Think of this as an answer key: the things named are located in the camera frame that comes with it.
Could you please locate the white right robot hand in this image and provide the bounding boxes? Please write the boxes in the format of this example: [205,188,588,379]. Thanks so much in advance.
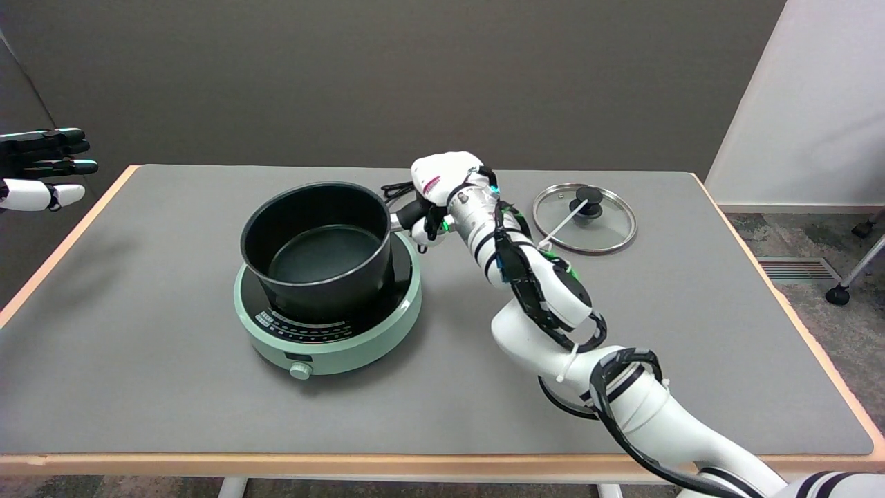
[396,151,496,250]

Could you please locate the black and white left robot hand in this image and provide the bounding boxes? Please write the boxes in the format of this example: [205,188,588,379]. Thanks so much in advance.
[0,128,99,214]

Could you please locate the black cooking pot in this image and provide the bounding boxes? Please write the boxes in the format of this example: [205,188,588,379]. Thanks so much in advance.
[240,181,410,324]

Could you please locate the glass pot lid black knob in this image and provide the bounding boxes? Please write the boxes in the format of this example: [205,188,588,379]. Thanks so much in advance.
[532,183,637,255]

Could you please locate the green round induction cooker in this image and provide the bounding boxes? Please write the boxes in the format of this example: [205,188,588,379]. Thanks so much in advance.
[234,232,422,381]

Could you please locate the grey table mat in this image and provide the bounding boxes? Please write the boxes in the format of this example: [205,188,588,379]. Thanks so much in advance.
[0,165,877,456]

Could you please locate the floor vent grille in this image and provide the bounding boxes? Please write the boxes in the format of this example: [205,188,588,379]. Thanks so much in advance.
[756,257,843,284]

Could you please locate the chair base with black casters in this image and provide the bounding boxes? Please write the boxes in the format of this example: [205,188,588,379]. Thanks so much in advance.
[826,210,885,306]

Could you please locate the black power cord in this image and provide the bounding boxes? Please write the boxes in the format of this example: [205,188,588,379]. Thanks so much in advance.
[380,181,418,206]

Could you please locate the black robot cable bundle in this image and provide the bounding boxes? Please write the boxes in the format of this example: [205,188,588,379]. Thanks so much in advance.
[492,199,768,498]

